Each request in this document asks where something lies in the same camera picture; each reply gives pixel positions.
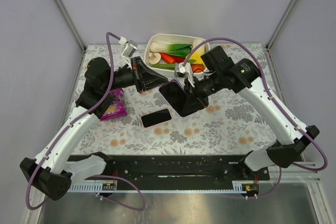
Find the lilac phone case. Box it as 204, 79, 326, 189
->
159, 79, 184, 96

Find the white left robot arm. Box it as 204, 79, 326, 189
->
20, 57, 168, 200

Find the toy bok choy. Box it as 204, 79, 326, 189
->
150, 41, 192, 58

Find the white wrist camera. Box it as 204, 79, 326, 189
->
119, 37, 138, 66
174, 62, 195, 87

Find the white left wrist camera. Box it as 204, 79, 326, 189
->
119, 37, 138, 66

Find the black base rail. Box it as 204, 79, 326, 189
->
68, 153, 271, 192

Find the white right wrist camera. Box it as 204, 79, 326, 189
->
174, 62, 195, 87

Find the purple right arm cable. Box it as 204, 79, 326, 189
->
182, 37, 329, 199

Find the toy mushroom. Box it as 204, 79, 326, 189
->
148, 52, 161, 65

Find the toy orange tomato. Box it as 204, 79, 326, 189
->
191, 64, 205, 73

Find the toy red chili pepper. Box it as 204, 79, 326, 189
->
160, 52, 184, 64

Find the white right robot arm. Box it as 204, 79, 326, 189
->
180, 46, 320, 171

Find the purple snack packet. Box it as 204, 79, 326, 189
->
100, 88, 128, 121

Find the black phone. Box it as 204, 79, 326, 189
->
159, 81, 190, 117

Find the toy napa cabbage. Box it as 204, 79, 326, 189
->
189, 38, 206, 65

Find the toy green bean pod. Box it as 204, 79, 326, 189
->
150, 62, 183, 70

